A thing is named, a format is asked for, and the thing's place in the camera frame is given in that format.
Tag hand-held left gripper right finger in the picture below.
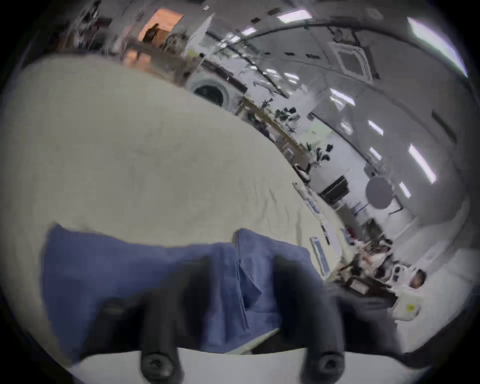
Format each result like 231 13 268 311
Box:
273 255 402 382

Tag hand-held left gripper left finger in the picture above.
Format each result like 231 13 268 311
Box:
87 256 213 382

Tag dark blue shirt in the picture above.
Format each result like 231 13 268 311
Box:
42 224 324 364

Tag bed with beige sheet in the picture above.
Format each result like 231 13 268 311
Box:
2 52 351 370

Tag white washing machine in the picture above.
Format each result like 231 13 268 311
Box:
187 63 248 110

